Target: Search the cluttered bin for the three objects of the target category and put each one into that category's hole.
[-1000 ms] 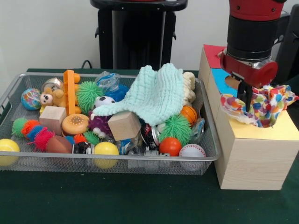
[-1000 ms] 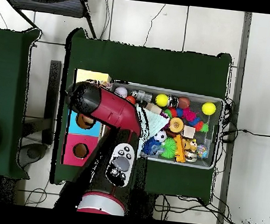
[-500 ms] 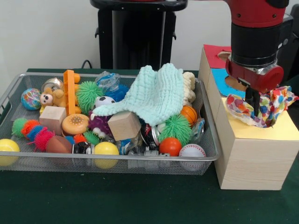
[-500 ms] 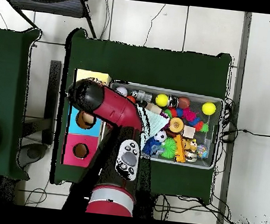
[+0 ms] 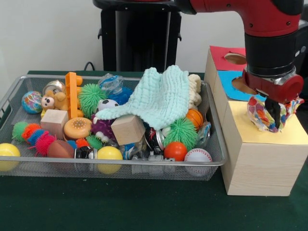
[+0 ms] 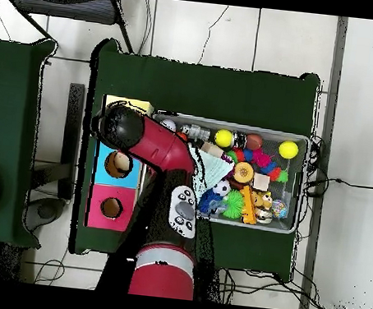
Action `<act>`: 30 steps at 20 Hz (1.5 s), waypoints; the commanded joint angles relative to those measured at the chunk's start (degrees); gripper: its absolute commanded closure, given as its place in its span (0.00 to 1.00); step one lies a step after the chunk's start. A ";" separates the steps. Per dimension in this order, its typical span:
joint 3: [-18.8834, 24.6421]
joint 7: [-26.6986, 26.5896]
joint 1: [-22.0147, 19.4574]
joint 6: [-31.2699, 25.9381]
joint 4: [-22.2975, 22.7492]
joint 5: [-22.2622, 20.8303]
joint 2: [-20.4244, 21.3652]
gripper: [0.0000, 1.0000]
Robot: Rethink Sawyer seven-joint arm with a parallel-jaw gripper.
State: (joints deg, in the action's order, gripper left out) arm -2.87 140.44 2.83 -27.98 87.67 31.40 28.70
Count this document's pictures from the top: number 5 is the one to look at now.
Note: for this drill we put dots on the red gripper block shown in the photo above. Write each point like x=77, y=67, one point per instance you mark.
x=281, y=90

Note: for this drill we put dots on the mint green knitted cloth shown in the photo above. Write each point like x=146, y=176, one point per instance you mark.
x=156, y=101

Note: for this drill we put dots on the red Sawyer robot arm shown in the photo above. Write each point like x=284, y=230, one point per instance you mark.
x=269, y=48

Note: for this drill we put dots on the wooden box with three holes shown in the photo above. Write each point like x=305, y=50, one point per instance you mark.
x=264, y=168

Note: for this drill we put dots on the silver mesh bin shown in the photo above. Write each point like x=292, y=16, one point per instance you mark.
x=144, y=172

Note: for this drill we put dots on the dark green side table cloth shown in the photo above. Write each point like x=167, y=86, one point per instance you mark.
x=305, y=90

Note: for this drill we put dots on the small orange basketball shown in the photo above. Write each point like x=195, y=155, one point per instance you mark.
x=195, y=118

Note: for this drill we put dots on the small white baseball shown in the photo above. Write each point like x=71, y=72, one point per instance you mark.
x=197, y=155

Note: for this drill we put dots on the green spiky rubber ball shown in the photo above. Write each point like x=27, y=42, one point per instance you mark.
x=180, y=132

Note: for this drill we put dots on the plain orange ball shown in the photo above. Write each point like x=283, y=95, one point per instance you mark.
x=175, y=151

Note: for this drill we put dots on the plain wooden cube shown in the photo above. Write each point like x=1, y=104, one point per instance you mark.
x=127, y=131
x=54, y=121

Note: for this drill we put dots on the plain yellow ball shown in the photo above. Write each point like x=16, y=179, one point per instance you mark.
x=109, y=153
x=8, y=151

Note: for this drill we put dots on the toy hamburger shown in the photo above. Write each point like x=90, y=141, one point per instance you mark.
x=77, y=127

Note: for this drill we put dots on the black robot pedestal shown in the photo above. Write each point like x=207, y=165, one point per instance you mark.
x=134, y=48

